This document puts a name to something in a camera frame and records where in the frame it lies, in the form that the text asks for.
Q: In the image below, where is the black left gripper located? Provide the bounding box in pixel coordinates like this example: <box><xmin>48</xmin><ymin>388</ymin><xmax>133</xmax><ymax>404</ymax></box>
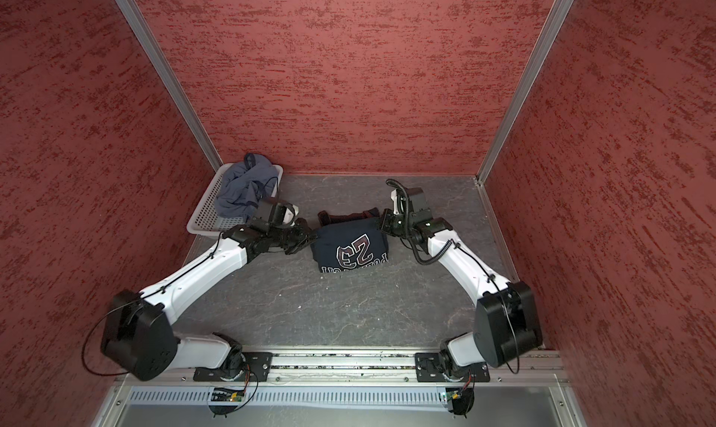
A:
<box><xmin>268</xmin><ymin>217</ymin><xmax>321</xmax><ymax>254</ymax></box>

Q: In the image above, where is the navy tank top red trim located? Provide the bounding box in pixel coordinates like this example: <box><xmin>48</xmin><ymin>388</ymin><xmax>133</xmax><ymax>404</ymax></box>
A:
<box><xmin>311</xmin><ymin>208</ymin><xmax>389</xmax><ymax>273</ymax></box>

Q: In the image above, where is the grey-blue tank top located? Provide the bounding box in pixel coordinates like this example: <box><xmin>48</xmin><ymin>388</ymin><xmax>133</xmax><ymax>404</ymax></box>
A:
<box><xmin>214</xmin><ymin>153</ymin><xmax>279</xmax><ymax>221</ymax></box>

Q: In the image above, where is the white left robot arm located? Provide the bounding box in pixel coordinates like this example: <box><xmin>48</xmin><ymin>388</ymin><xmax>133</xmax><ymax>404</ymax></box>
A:
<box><xmin>97</xmin><ymin>218</ymin><xmax>317</xmax><ymax>382</ymax></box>

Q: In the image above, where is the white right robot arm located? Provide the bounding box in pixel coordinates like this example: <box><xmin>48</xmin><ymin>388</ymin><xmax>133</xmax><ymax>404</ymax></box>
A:
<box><xmin>380</xmin><ymin>209</ymin><xmax>543</xmax><ymax>382</ymax></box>

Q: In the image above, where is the white plastic laundry basket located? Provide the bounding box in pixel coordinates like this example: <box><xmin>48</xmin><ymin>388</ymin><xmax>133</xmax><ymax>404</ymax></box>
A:
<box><xmin>186</xmin><ymin>163</ymin><xmax>283</xmax><ymax>239</ymax></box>

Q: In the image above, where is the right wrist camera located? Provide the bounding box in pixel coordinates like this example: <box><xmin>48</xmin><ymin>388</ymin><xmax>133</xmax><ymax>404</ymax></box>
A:
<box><xmin>395</xmin><ymin>188</ymin><xmax>432</xmax><ymax>218</ymax></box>

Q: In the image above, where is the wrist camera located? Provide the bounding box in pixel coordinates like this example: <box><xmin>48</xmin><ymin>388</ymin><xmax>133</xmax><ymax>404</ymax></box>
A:
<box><xmin>255</xmin><ymin>197</ymin><xmax>298</xmax><ymax>227</ymax></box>
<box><xmin>395</xmin><ymin>188</ymin><xmax>432</xmax><ymax>218</ymax></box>

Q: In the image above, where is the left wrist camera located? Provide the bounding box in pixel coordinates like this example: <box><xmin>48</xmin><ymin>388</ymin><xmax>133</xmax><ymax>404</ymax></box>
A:
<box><xmin>255</xmin><ymin>197</ymin><xmax>298</xmax><ymax>227</ymax></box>

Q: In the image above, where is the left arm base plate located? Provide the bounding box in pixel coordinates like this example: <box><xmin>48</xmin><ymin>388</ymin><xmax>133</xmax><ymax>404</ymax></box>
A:
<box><xmin>193</xmin><ymin>350</ymin><xmax>273</xmax><ymax>385</ymax></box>

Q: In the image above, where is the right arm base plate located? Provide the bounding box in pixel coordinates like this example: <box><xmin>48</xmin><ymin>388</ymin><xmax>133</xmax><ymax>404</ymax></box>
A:
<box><xmin>414</xmin><ymin>352</ymin><xmax>490</xmax><ymax>384</ymax></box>

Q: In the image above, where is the left circuit board with wires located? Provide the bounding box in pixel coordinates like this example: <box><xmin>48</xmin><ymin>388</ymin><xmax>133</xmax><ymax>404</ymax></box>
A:
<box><xmin>208</xmin><ymin>388</ymin><xmax>246</xmax><ymax>418</ymax></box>

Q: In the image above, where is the circuit board with wires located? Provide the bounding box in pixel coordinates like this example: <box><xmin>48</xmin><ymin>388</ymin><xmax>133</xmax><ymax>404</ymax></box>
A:
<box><xmin>445</xmin><ymin>388</ymin><xmax>475</xmax><ymax>417</ymax></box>
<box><xmin>208</xmin><ymin>388</ymin><xmax>246</xmax><ymax>418</ymax></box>

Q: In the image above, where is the right circuit board with wires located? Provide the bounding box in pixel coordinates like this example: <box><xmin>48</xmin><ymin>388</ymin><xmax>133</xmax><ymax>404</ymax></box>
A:
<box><xmin>445</xmin><ymin>388</ymin><xmax>475</xmax><ymax>417</ymax></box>

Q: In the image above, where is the aluminium front rail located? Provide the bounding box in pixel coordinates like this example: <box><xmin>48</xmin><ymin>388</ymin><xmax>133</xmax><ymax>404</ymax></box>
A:
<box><xmin>114</xmin><ymin>347</ymin><xmax>569</xmax><ymax>386</ymax></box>

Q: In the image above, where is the slotted white cable duct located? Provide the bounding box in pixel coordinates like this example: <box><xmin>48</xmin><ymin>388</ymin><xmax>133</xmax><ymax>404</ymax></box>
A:
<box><xmin>128</xmin><ymin>386</ymin><xmax>447</xmax><ymax>411</ymax></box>

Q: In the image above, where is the aluminium corner post right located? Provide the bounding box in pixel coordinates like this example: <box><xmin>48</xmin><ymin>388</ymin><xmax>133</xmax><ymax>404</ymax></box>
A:
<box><xmin>475</xmin><ymin>0</ymin><xmax>575</xmax><ymax>188</ymax></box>

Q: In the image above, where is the aluminium corner post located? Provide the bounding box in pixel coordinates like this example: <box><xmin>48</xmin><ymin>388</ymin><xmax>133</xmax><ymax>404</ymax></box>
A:
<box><xmin>114</xmin><ymin>0</ymin><xmax>223</xmax><ymax>171</ymax></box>
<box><xmin>475</xmin><ymin>0</ymin><xmax>575</xmax><ymax>188</ymax></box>

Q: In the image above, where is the aluminium corner post left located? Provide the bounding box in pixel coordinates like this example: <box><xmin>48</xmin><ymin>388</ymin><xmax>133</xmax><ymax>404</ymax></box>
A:
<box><xmin>114</xmin><ymin>0</ymin><xmax>223</xmax><ymax>171</ymax></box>

